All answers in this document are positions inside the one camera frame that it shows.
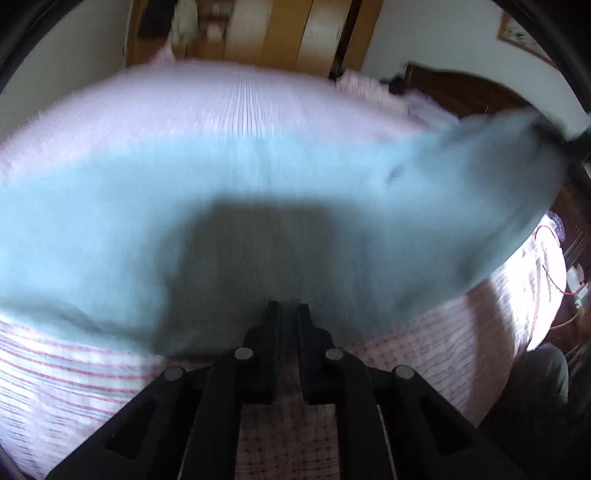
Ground dark wooden headboard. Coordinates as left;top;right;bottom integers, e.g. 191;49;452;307
386;63;590;274

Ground light blue pants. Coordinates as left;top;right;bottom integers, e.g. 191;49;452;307
1;111;568;355

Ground wooden wardrobe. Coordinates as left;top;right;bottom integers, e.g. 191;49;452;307
125;0;382;79

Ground pink ruffled pillow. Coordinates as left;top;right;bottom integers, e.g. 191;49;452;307
335;70;460;129

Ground pink checked bed sheet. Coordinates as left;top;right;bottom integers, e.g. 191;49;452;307
1;61;566;479

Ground framed wall picture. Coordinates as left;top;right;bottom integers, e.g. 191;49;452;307
497;11;556;67

